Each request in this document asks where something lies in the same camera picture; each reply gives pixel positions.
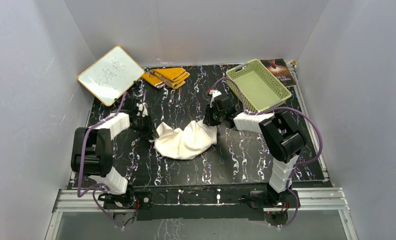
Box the orange towel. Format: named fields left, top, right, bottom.
left=141, top=67, right=190, bottom=90

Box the white towel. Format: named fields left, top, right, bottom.
left=154, top=120, right=218, bottom=161

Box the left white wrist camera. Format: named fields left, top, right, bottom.
left=136, top=102, right=149, bottom=118

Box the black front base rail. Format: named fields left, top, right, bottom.
left=131, top=183, right=278, bottom=222

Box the dark book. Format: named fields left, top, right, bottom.
left=261, top=58, right=296, bottom=88

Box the purple cable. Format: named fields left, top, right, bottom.
left=76, top=92, right=129, bottom=229
left=208, top=77, right=324, bottom=229

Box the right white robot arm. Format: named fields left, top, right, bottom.
left=203, top=90, right=307, bottom=209

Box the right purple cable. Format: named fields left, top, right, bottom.
left=208, top=77, right=324, bottom=229

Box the green plastic basket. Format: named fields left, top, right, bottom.
left=225, top=59, right=292, bottom=113

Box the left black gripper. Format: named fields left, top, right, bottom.
left=131, top=114, right=159, bottom=141

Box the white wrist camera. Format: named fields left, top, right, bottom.
left=136, top=102, right=149, bottom=118
left=209, top=89, right=222, bottom=108

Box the aluminium frame rail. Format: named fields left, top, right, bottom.
left=52, top=184, right=349, bottom=213

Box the wood framed whiteboard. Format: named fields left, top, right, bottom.
left=77, top=45, right=145, bottom=107

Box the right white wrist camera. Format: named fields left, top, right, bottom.
left=209, top=89, right=222, bottom=108

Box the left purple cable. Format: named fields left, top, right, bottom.
left=76, top=92, right=129, bottom=229

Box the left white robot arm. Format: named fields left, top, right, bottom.
left=70, top=97, right=158, bottom=209

